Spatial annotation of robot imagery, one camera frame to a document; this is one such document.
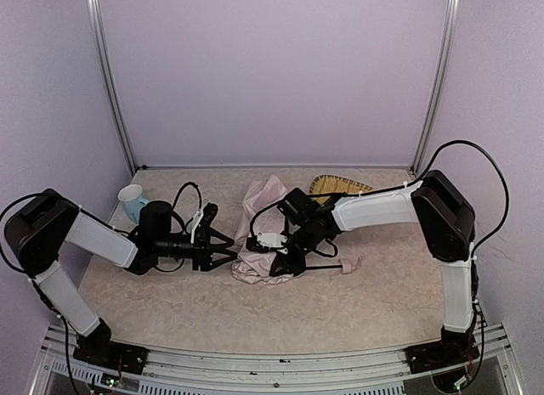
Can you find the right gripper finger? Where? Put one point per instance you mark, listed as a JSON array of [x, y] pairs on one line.
[[279, 269], [294, 265]]

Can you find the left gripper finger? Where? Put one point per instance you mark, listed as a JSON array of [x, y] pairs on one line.
[[227, 256], [220, 240]]

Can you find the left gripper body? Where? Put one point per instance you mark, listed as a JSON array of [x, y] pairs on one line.
[[200, 248]]

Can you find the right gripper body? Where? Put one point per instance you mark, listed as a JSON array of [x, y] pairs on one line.
[[291, 256]]

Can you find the pink folding umbrella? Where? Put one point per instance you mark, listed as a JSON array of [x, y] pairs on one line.
[[284, 233]]

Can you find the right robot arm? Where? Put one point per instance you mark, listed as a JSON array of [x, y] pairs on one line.
[[446, 220]]

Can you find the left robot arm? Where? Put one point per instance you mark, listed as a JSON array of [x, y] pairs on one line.
[[47, 222]]

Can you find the woven bamboo tray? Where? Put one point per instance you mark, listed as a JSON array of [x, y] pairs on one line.
[[326, 184]]

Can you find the light blue mug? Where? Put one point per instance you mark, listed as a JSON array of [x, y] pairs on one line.
[[132, 199]]

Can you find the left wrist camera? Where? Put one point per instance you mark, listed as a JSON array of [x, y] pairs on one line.
[[202, 219]]

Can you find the front aluminium rail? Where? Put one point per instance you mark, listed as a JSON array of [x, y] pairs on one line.
[[387, 370]]

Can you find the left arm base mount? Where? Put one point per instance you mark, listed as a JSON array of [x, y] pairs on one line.
[[113, 355]]

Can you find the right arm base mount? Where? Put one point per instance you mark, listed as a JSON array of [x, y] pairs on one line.
[[437, 355]]

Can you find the right frame post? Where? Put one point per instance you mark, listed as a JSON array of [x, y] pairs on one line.
[[439, 78]]

